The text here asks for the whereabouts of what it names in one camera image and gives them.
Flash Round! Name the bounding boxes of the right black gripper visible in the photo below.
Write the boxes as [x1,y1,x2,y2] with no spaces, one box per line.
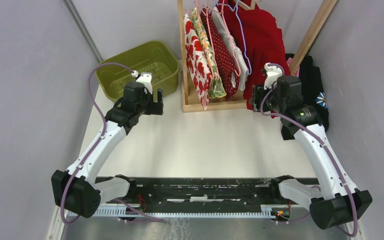
[249,80,286,114]

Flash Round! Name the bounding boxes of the red skirt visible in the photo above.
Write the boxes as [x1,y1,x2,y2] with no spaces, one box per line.
[216,0,291,110]

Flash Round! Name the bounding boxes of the cream plastic hanger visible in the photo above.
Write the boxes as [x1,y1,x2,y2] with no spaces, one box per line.
[235,0,261,11]

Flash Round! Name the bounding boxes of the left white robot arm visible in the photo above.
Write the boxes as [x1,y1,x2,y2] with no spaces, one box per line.
[51,81,164,218]

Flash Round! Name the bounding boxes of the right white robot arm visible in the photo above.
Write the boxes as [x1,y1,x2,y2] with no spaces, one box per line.
[250,75,373,236]

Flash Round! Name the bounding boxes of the wooden clothes rack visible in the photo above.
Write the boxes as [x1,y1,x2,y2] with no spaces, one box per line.
[177,0,337,113]

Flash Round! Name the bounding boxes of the dark red polka-dot garment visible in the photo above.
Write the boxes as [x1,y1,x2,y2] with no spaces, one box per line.
[200,8,239,101]

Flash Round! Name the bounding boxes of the yellow floral print garment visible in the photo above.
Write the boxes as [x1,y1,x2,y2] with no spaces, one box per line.
[191,7,227,99]

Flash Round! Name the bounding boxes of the green plastic basket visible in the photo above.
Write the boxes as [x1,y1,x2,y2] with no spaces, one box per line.
[95,40,180,102]

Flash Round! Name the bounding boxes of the white garment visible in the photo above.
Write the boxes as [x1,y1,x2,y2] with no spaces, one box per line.
[211,6,250,92]

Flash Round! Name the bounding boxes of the red poppy print garment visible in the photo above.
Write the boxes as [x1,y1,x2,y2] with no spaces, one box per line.
[183,13,213,110]

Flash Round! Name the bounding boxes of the black garment with flower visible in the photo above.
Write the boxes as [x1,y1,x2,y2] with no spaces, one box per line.
[297,55,330,132]

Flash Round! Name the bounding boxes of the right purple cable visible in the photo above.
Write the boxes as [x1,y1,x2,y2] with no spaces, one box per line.
[259,62,359,238]

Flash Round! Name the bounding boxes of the purple cable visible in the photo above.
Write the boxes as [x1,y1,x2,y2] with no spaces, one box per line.
[60,62,140,225]
[259,62,359,238]

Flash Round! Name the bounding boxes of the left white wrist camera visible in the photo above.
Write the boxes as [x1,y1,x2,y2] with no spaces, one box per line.
[136,72,153,95]

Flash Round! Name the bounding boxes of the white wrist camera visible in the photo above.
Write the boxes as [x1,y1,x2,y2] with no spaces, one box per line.
[136,72,153,95]
[263,62,285,90]

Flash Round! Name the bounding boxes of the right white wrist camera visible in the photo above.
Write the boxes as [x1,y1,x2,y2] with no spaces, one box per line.
[263,62,285,90]

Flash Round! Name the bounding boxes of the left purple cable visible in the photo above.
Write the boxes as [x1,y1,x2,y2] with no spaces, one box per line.
[60,62,140,225]

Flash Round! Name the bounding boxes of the blue wire hanger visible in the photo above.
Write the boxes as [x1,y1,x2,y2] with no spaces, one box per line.
[222,0,252,75]

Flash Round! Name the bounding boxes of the pink wire hanger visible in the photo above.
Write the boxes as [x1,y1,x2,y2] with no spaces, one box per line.
[203,1,241,77]

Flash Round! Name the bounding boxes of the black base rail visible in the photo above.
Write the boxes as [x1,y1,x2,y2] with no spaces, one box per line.
[92,176,322,215]

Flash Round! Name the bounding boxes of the white slotted cable duct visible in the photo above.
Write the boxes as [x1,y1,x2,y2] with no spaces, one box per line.
[93,204,285,220]

